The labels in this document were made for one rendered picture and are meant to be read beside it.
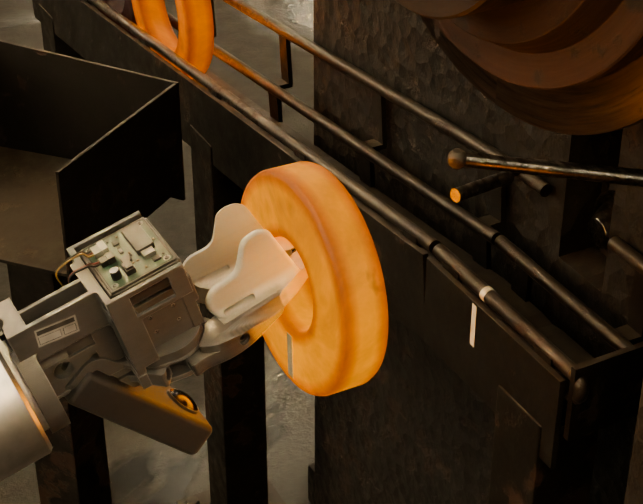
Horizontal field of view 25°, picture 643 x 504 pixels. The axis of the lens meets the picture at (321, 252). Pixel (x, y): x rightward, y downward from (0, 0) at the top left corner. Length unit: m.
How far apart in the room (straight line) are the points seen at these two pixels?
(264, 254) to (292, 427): 1.23
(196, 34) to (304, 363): 0.76
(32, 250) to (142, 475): 0.70
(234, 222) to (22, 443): 0.19
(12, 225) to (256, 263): 0.60
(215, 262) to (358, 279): 0.10
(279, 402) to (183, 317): 1.28
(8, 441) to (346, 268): 0.23
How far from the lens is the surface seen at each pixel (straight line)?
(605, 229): 1.20
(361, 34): 1.46
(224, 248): 0.95
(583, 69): 0.95
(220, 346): 0.91
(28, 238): 1.46
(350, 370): 0.93
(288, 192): 0.93
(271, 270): 0.93
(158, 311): 0.90
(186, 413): 0.97
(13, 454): 0.89
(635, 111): 0.94
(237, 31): 3.32
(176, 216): 2.63
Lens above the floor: 1.37
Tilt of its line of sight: 33 degrees down
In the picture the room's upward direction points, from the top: straight up
